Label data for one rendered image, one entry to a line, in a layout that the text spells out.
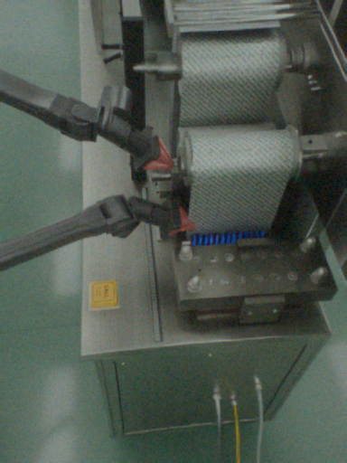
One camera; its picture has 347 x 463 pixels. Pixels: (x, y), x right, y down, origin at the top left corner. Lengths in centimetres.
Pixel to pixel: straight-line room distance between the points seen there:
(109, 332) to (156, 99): 97
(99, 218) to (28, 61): 271
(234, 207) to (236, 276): 18
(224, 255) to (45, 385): 121
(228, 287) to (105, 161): 68
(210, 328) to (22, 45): 296
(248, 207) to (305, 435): 122
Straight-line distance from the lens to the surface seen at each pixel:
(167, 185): 125
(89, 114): 106
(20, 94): 110
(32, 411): 221
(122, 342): 127
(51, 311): 236
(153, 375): 146
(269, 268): 126
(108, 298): 130
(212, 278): 122
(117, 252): 141
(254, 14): 130
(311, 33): 134
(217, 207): 121
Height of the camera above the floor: 207
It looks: 53 degrees down
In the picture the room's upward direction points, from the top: 4 degrees clockwise
